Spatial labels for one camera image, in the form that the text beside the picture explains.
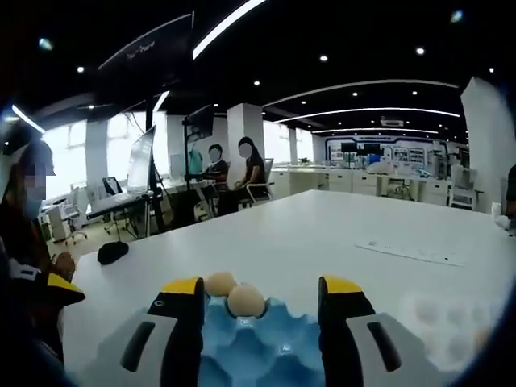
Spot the blue egg tray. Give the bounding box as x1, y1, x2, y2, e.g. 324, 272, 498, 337
200, 296, 327, 387

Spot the person's own upper body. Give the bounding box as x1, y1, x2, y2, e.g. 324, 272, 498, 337
0, 139, 61, 364

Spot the black cloth pouch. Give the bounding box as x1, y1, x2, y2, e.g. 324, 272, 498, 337
97, 241, 130, 266

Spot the blue lit display wall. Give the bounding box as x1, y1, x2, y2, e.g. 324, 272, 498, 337
324, 132, 436, 170

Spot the long curved ceiling light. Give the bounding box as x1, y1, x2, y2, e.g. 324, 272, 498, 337
192, 0, 267, 60

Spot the row of white cabinets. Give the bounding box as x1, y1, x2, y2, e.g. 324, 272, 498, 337
269, 164, 452, 205

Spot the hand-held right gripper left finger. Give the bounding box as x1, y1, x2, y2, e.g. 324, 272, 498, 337
86, 276, 206, 387

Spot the black screen on stand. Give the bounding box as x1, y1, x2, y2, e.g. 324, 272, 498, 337
183, 103, 214, 140

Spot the person's left hand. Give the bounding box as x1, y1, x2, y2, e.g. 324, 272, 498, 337
48, 252, 77, 283

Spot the white mesh office chair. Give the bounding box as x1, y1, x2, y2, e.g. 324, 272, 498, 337
451, 164, 485, 210

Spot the large curved monitor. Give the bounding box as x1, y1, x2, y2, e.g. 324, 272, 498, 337
127, 124, 158, 194

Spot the smooth brown egg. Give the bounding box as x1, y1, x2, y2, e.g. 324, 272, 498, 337
227, 284, 267, 319
204, 272, 239, 298

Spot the group of round ceiling spotlights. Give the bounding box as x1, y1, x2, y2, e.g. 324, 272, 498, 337
76, 46, 497, 110

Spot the white foam egg holder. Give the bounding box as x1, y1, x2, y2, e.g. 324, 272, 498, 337
402, 293, 497, 372

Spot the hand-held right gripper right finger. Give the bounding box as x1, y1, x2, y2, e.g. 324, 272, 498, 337
317, 275, 444, 387

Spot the black desk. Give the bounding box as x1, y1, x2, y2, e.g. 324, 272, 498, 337
86, 192, 164, 221

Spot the black hanging display panel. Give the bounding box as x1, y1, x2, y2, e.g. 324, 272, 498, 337
98, 12, 195, 102

